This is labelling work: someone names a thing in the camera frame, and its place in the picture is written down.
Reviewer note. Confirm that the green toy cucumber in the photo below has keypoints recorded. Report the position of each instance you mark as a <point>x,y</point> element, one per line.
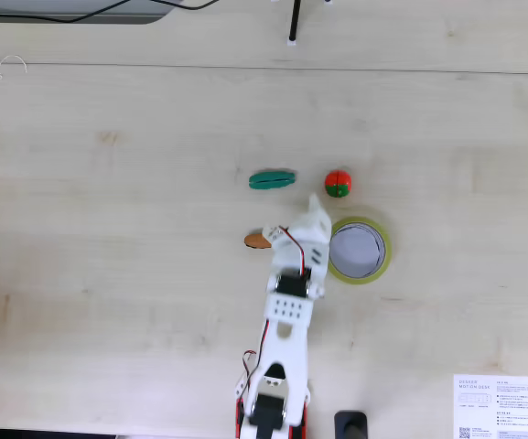
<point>272,179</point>

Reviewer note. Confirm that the toy hamburger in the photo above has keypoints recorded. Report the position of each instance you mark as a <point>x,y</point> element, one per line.
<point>254,241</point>

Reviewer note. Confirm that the red toy strawberry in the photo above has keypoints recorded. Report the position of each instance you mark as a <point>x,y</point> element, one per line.
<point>338,183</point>

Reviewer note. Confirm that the clear packing tape roll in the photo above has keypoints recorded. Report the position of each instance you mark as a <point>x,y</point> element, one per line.
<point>382,256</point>

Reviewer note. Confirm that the white printed paper sheet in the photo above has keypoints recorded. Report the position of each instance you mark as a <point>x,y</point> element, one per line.
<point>501,407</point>

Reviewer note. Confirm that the grey monitor base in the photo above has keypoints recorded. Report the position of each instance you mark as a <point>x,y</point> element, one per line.
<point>62,20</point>

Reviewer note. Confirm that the black camera stand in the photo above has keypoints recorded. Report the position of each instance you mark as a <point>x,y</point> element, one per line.
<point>294,20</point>

